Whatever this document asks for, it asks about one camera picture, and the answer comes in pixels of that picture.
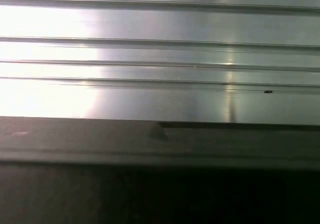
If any black PC case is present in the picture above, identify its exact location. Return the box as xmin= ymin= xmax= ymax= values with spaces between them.
xmin=0 ymin=115 xmax=320 ymax=224

